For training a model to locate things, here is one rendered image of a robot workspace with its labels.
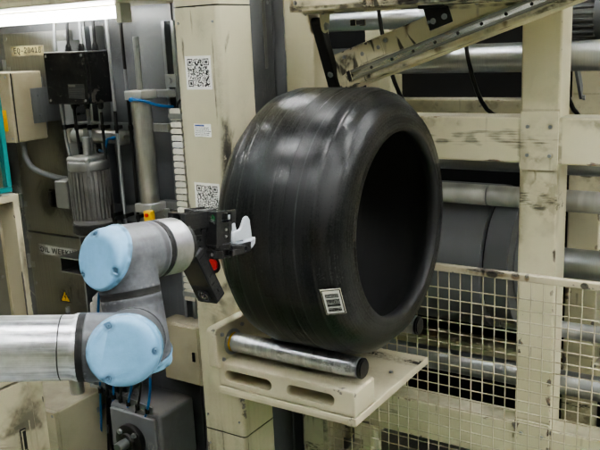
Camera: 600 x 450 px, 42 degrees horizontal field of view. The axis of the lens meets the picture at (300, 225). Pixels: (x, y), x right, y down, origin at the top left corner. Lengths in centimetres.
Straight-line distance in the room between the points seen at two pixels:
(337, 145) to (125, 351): 66
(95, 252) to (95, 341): 19
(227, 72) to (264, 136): 26
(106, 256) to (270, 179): 48
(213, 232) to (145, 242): 17
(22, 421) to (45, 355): 94
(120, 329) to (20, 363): 13
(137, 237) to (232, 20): 79
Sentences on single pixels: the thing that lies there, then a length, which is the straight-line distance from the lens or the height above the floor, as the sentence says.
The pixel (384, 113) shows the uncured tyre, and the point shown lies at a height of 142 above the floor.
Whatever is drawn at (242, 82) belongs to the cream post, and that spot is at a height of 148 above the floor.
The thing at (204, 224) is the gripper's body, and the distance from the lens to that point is 131.
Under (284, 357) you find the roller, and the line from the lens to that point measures 175.
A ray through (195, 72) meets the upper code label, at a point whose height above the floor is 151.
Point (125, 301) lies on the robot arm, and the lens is 116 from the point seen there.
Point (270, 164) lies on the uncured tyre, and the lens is 154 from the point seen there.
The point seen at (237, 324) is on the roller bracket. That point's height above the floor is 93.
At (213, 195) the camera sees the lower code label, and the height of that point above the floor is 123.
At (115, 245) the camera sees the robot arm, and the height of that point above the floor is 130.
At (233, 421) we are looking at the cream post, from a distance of 203.
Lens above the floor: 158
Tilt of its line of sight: 13 degrees down
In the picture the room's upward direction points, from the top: 3 degrees counter-clockwise
